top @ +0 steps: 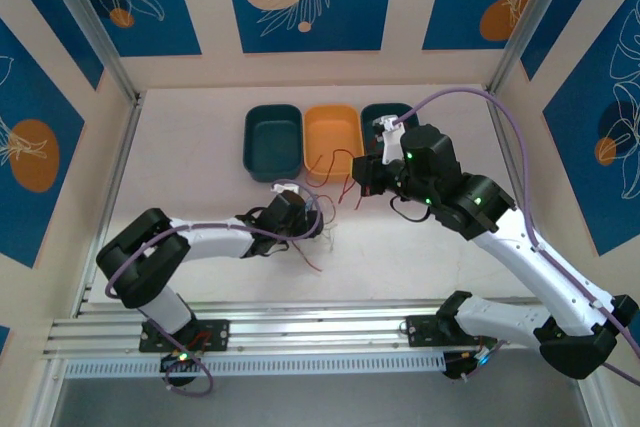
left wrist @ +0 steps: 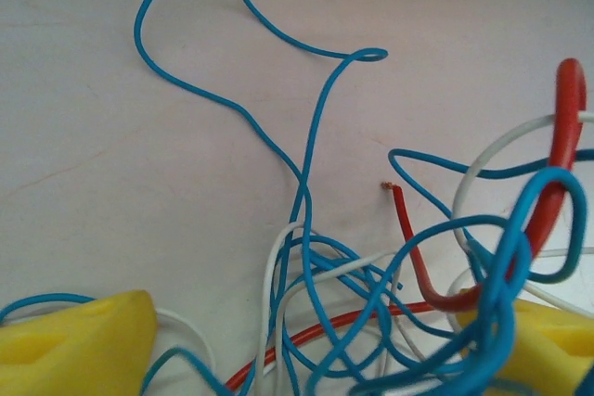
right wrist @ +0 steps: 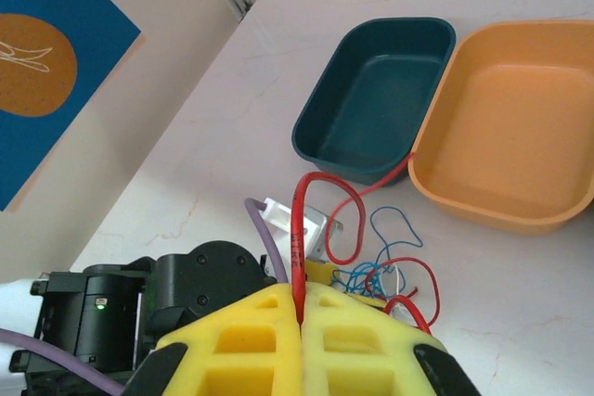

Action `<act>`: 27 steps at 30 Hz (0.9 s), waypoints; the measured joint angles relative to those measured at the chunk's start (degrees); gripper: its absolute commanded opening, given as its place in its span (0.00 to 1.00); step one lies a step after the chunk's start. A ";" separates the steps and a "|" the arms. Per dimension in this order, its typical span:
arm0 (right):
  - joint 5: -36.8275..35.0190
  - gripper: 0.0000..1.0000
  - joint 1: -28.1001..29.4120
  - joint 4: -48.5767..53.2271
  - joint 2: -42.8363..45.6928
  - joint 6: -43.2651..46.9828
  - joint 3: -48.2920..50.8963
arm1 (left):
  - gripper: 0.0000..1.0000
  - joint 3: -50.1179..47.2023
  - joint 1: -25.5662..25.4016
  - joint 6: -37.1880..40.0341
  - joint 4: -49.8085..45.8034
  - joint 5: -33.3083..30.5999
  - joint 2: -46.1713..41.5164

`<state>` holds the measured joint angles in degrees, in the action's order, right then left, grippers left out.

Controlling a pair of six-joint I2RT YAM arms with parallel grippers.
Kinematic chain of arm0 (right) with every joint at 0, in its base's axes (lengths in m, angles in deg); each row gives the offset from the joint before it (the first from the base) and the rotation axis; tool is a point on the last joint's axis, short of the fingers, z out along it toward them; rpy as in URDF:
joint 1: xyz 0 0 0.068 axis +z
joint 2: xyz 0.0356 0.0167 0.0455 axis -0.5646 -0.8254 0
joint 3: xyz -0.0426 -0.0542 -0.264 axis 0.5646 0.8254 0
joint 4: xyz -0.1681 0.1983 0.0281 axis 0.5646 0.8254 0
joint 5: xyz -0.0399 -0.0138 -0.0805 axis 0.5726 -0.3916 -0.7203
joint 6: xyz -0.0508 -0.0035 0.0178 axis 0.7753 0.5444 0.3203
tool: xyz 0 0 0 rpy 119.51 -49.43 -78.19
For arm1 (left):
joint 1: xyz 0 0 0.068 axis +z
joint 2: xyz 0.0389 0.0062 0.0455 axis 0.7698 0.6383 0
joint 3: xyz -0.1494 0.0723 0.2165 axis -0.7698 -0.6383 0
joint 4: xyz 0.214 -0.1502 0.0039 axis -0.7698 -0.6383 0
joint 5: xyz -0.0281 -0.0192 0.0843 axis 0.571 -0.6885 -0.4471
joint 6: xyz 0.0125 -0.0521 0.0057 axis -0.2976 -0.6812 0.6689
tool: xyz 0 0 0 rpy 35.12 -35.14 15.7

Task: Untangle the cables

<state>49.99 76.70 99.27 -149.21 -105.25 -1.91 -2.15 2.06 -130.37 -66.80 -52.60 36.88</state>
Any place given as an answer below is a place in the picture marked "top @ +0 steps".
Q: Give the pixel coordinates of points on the aluminium mounting rail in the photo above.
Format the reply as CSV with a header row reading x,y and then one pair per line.
x,y
320,327

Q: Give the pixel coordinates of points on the aluminium side rail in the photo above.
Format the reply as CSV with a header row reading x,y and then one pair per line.
x,y
511,172
120,162

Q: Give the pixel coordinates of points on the teal plastic bin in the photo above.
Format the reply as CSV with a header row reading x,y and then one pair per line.
x,y
369,132
272,142

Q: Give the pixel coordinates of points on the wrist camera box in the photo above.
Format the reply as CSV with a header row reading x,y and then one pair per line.
x,y
284,189
392,142

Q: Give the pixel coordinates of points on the orange plastic bin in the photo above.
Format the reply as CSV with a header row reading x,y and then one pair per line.
x,y
330,129

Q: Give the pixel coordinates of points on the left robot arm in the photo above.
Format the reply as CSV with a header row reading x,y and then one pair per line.
x,y
210,242

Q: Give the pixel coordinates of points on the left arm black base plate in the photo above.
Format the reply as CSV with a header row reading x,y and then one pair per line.
x,y
215,334

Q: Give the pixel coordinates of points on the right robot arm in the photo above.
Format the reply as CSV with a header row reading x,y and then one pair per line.
x,y
525,267

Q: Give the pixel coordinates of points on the aluminium frame post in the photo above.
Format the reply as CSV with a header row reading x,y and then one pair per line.
x,y
525,22
102,42

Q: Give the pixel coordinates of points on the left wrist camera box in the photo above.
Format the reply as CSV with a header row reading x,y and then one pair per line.
x,y
284,189

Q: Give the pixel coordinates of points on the black controller board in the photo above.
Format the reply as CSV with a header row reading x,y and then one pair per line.
x,y
172,364
455,367

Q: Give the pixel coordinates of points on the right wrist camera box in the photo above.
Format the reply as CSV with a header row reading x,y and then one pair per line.
x,y
392,142

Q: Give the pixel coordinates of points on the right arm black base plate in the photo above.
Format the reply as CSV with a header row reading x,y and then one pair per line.
x,y
420,331

